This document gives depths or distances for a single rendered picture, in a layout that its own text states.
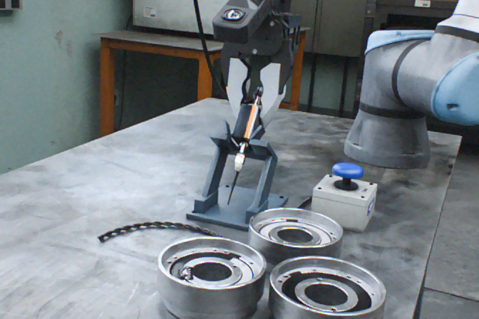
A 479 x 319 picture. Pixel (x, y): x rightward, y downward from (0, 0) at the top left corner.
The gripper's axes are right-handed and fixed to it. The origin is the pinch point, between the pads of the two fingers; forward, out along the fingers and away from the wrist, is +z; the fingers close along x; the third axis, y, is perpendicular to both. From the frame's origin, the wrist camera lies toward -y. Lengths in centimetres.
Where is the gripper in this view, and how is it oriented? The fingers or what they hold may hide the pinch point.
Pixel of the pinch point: (251, 117)
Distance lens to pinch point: 80.3
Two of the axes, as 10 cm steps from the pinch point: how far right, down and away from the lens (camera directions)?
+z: -0.8, 9.7, 2.4
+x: -9.2, -1.6, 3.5
